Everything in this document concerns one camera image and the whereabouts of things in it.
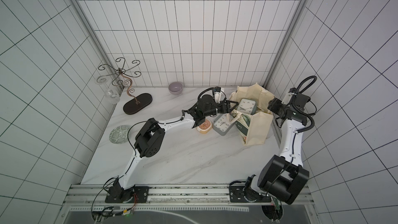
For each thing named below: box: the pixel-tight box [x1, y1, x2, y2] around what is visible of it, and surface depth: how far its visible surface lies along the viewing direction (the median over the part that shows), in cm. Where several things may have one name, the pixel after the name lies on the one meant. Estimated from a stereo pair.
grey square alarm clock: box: [212, 113, 236, 136], surface depth 97 cm
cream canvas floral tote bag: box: [229, 82, 275, 147], surface depth 87 cm
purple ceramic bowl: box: [168, 81, 183, 95], surface depth 116 cm
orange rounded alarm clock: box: [196, 118, 213, 134], surface depth 95 cm
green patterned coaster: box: [108, 124, 130, 144], surface depth 94 cm
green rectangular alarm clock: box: [236, 98, 259, 116], surface depth 89 cm
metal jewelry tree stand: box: [96, 57, 153, 115], surface depth 92 cm
